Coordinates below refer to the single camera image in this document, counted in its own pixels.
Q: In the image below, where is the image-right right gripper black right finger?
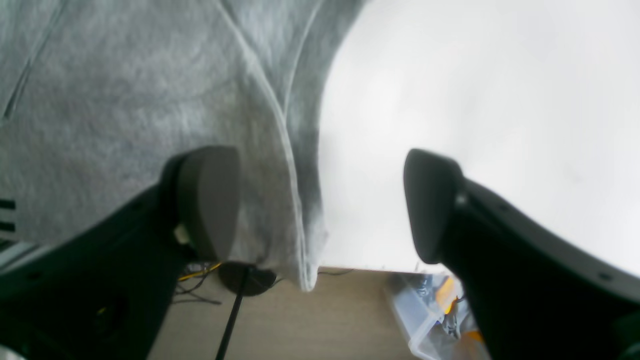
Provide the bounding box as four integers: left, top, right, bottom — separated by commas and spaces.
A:
403, 149, 640, 360

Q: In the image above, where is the black tripod stand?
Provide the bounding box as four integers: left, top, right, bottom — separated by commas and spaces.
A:
215, 262, 278, 360

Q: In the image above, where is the grey T-shirt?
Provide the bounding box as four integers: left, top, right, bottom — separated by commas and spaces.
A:
0, 0, 366, 292

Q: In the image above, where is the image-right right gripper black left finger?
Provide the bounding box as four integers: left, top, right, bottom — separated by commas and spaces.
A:
0, 146, 242, 360

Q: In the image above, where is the yellow cable on floor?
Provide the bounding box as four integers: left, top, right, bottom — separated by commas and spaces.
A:
177, 262, 223, 282

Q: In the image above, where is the clear plastic box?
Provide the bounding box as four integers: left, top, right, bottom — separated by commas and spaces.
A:
384, 272, 492, 360

